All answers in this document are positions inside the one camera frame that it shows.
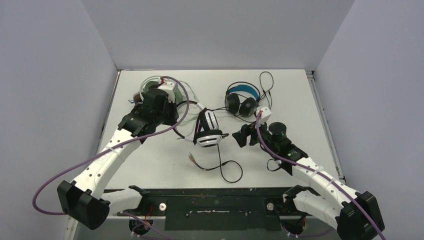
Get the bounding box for white black headphones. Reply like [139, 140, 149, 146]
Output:
[173, 100, 229, 148]

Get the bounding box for mint green headphones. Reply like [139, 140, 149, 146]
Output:
[137, 75, 188, 104]

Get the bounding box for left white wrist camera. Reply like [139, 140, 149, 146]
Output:
[158, 81, 178, 103]

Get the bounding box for aluminium frame rail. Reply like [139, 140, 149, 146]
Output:
[306, 70, 369, 220]

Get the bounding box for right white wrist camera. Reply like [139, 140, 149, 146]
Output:
[255, 106, 272, 125]

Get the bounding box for thin black headphone cable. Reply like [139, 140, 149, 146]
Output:
[236, 71, 275, 125]

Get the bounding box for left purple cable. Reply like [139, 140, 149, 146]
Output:
[32, 76, 190, 240]

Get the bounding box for purple cable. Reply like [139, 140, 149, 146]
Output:
[32, 76, 190, 240]
[255, 110, 387, 240]

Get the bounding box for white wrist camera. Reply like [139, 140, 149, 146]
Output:
[255, 106, 272, 125]
[158, 81, 178, 103]

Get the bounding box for black blue headphones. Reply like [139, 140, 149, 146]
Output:
[224, 81, 261, 118]

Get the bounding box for brown headphones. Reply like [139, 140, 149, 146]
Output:
[133, 84, 160, 104]

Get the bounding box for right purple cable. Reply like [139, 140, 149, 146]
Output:
[255, 110, 387, 240]

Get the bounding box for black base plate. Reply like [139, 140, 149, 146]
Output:
[116, 187, 332, 233]

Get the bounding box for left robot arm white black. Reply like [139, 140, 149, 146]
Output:
[57, 86, 178, 230]

